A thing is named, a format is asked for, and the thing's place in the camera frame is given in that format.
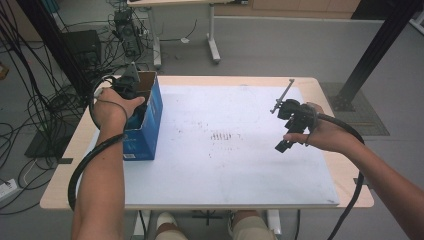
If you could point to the white desk with metal legs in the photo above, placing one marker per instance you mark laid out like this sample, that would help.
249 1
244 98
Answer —
213 36

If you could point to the person's left leg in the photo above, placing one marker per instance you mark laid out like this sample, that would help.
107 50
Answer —
170 228

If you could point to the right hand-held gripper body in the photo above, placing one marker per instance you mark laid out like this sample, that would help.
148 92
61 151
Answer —
296 115

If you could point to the person's left hand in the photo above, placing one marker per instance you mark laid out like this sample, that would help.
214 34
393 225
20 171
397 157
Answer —
111 108

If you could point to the person's right hand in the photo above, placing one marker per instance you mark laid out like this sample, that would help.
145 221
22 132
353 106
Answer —
328 135

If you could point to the person's leg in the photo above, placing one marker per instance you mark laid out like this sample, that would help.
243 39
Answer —
251 226
170 228

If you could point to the dark floor plate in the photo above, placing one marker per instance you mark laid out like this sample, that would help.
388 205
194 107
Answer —
43 143

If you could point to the black tape strip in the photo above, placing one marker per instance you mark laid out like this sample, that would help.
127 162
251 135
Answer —
65 160
358 181

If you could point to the blue cardboard box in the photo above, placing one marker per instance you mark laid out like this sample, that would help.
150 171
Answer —
148 133

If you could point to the black computer tower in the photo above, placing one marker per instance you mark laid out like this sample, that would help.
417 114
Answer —
128 33

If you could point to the white power strip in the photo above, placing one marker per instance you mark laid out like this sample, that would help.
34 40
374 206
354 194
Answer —
7 189

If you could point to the black equipment box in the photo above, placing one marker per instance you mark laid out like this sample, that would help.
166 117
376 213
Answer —
83 46

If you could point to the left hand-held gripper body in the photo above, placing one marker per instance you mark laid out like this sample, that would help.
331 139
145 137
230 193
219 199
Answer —
126 85

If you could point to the person's right leg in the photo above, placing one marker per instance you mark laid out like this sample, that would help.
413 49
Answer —
251 226

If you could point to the black metal frame post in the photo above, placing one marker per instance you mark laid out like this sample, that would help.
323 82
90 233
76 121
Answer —
376 50
55 43

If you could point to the white table mat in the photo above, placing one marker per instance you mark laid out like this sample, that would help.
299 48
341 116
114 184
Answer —
233 160

